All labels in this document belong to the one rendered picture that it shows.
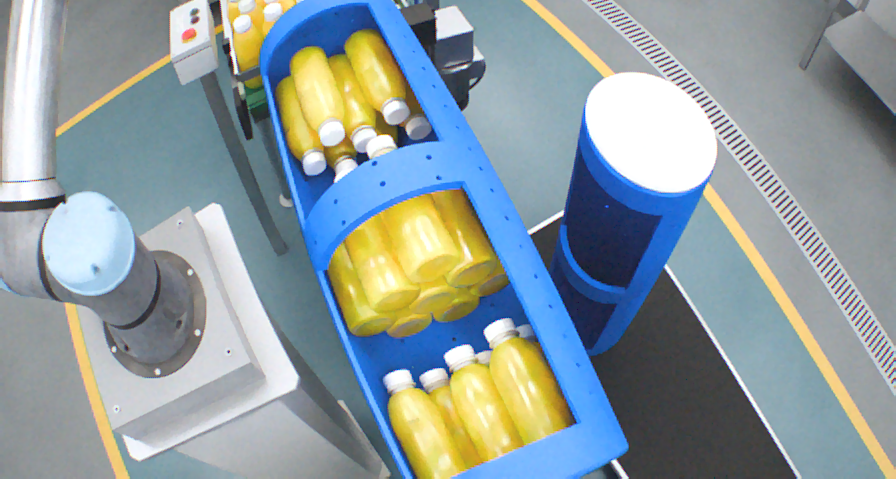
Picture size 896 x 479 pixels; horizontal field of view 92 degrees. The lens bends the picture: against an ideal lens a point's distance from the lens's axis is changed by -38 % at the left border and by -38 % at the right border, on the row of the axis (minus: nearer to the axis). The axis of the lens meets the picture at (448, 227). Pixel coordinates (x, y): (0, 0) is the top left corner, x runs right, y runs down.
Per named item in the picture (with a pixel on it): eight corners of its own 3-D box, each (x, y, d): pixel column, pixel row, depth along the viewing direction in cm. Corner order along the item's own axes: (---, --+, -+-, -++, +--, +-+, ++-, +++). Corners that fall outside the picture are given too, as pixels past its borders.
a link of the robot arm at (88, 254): (149, 333, 62) (98, 284, 50) (75, 319, 62) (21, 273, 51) (166, 242, 68) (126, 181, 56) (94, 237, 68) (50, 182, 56)
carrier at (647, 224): (560, 255, 196) (522, 338, 184) (603, 55, 120) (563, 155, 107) (640, 288, 190) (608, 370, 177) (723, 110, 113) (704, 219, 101)
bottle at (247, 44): (272, 63, 137) (259, 11, 121) (270, 85, 134) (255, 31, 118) (246, 70, 137) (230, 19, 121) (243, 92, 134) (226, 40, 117)
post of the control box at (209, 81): (276, 255, 215) (191, 60, 127) (273, 246, 217) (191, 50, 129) (286, 252, 215) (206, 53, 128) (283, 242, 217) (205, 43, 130)
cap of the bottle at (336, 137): (315, 138, 100) (317, 146, 99) (323, 120, 98) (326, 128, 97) (336, 137, 103) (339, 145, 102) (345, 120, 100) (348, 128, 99)
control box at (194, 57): (182, 86, 123) (170, 57, 114) (179, 37, 132) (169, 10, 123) (219, 68, 125) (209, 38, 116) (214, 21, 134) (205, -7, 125)
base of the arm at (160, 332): (126, 378, 69) (92, 354, 60) (105, 286, 75) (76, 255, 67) (208, 343, 72) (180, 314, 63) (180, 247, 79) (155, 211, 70)
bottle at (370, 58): (373, 21, 107) (408, 86, 99) (385, 43, 114) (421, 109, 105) (338, 40, 108) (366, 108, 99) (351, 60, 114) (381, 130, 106)
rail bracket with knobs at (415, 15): (399, 59, 136) (396, 28, 127) (389, 40, 139) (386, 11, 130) (442, 46, 138) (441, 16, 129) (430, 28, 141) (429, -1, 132)
